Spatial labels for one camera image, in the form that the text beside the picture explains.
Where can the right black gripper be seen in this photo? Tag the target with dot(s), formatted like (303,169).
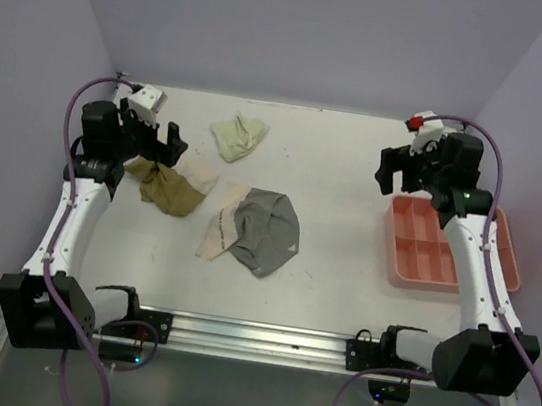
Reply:
(404,161)

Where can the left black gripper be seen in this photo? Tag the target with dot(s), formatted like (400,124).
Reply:
(157,150)

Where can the grey and cream underwear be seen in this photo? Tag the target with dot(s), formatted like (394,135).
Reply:
(260,228)

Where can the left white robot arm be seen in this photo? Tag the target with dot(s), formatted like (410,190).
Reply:
(44,305)

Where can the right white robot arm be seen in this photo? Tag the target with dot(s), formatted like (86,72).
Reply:
(488,355)

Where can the olive and cream underwear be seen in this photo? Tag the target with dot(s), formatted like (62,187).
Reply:
(176,190)

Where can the pale green underwear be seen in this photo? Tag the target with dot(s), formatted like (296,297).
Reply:
(238,138)

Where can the pink divided tray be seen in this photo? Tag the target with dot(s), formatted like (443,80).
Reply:
(422,255)

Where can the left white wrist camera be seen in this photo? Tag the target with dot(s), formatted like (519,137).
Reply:
(147,97)

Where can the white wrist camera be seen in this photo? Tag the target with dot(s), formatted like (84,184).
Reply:
(147,97)
(426,128)

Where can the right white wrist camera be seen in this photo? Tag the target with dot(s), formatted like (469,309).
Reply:
(426,128)

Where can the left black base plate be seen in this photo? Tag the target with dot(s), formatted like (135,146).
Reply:
(160,321)

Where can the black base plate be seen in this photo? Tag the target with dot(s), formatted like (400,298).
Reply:
(363,352)
(160,321)

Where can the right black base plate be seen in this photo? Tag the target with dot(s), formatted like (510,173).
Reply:
(363,352)

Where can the aluminium mounting rail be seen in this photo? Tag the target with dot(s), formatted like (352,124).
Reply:
(256,342)

